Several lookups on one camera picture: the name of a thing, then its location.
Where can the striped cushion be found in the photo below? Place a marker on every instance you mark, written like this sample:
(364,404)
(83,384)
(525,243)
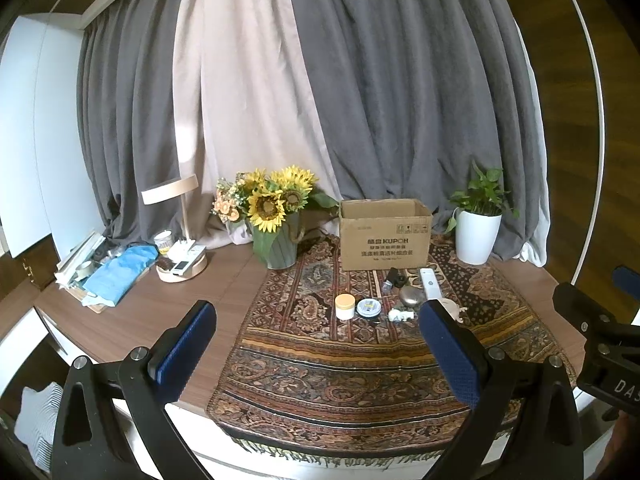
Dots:
(36,422)

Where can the small white figurine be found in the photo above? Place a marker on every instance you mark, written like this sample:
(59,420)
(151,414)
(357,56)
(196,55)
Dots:
(396,315)

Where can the white cup with print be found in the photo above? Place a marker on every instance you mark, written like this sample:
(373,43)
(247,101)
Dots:
(163,241)

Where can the stack of white papers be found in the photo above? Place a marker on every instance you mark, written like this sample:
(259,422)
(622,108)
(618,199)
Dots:
(66,269)

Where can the jar with yellow lid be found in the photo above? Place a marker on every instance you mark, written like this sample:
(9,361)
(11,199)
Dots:
(345,305)

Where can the green potted plant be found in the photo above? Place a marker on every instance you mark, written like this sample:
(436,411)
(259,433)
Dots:
(484,195)

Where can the green ribbed vase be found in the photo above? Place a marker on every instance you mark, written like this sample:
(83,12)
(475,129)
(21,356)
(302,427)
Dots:
(278,250)

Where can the white cabinet door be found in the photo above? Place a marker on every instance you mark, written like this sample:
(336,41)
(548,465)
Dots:
(45,188)

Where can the sunflower bouquet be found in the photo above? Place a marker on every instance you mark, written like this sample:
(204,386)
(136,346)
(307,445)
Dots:
(266,199)

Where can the white oval device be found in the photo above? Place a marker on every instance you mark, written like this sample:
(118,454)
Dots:
(453,309)

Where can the white floor lamp arc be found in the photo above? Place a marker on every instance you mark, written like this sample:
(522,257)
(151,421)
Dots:
(577,144)

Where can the blue cloth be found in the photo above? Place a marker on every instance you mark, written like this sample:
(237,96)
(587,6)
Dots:
(110,282)

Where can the small black square gadget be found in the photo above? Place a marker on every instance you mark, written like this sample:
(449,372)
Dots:
(394,279)

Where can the brown cardboard box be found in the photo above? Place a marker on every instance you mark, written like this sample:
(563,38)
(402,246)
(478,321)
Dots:
(384,234)

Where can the white wooden desk lamp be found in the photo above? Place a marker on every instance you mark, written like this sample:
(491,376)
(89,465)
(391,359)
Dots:
(187,258)

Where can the tape roll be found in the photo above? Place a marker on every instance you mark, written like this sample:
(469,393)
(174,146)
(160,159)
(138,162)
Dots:
(85,269)

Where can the patterned paisley table rug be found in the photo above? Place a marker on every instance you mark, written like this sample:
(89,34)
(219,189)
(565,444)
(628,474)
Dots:
(301,383)

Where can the white ribbed plant pot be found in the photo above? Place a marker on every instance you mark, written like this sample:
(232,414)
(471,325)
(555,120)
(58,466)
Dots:
(475,236)

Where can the round dark green tin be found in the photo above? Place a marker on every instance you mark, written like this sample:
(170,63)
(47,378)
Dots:
(369,308)

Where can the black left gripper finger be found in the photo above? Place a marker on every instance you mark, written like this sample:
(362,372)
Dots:
(89,442)
(523,421)

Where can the beige curtain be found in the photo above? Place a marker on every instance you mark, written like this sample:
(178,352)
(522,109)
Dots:
(242,101)

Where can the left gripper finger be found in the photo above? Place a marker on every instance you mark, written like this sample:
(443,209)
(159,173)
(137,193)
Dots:
(627,280)
(586,315)

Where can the silver oval mouse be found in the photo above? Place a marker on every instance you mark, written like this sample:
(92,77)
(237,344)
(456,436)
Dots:
(411,297)

